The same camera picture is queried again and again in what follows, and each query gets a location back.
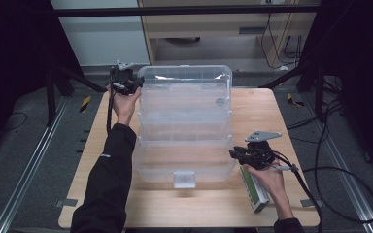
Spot person's right hand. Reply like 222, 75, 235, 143
242, 158, 288, 202

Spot yellow black tape strip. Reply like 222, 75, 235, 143
79, 95, 92, 114
286, 92, 305, 108

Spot metal floor rail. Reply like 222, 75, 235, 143
300, 93, 373, 233
0, 96, 70, 233

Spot black hanging cable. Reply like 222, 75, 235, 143
314, 96, 343, 169

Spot white cabinet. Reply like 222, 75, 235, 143
50, 0, 152, 67

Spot grey tape piece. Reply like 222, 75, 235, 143
300, 198, 323, 209
55, 198, 79, 209

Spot black cables under shelf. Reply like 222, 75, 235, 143
259, 12, 306, 71

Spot black metal crossbar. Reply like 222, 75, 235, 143
52, 5, 322, 17

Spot black metal stand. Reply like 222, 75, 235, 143
259, 61, 342, 123
43, 61, 111, 127

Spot wooden shelf unit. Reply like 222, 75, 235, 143
138, 0, 322, 71

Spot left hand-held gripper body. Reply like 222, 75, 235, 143
109, 60, 136, 97

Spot black floor cable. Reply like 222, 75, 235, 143
0, 111, 29, 132

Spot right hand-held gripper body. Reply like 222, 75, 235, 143
244, 130, 284, 171

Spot clear plastic storage box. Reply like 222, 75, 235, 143
132, 64, 237, 189

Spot person's left hand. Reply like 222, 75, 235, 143
106, 84, 143, 127

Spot green white medicine box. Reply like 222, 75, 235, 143
239, 165, 271, 214

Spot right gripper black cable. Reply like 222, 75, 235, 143
270, 150, 373, 233

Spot dark curtain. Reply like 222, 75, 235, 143
0, 0, 83, 156
304, 0, 373, 181

